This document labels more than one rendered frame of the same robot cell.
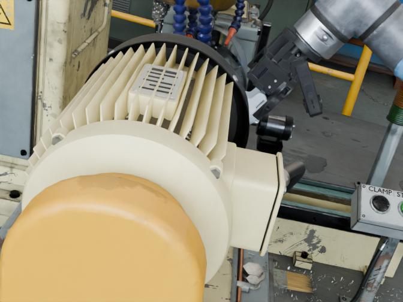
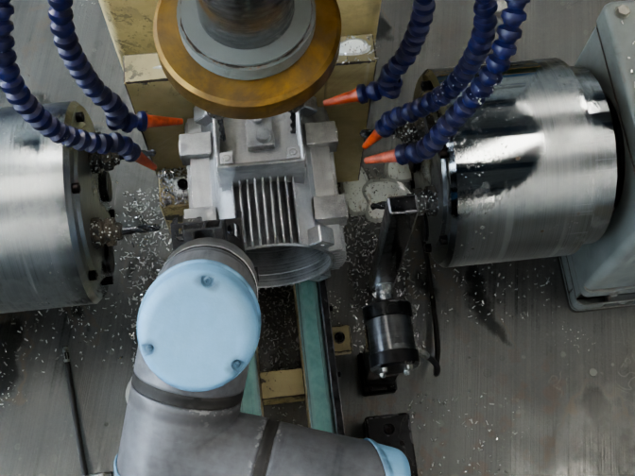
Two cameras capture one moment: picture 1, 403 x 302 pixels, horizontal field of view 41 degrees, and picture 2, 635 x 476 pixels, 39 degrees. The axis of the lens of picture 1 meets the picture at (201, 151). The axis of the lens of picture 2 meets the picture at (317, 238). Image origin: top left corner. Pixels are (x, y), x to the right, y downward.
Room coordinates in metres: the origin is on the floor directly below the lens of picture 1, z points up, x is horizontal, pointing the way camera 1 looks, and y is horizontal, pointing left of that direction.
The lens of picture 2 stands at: (1.04, -0.41, 2.06)
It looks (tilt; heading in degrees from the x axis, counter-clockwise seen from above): 69 degrees down; 81
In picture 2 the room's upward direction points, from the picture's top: 3 degrees clockwise
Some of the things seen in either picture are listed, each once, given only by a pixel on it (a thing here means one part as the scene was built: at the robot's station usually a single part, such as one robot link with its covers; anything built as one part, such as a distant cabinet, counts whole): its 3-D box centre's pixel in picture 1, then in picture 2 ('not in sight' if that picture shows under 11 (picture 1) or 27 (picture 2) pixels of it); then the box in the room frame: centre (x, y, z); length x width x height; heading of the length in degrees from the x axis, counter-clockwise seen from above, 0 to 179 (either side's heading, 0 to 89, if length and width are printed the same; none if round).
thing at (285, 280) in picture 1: (264, 275); not in sight; (0.89, -0.18, 0.80); 0.21 x 0.05 x 0.01; 91
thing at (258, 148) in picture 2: not in sight; (257, 131); (1.04, 0.08, 1.11); 0.12 x 0.11 x 0.07; 90
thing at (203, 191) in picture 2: not in sight; (264, 194); (1.04, 0.04, 1.02); 0.20 x 0.19 x 0.19; 90
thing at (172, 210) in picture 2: not in sight; (187, 199); (0.93, 0.11, 0.86); 0.07 x 0.06 x 0.12; 0
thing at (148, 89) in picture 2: not in sight; (254, 103); (1.04, 0.20, 0.97); 0.30 x 0.11 x 0.34; 0
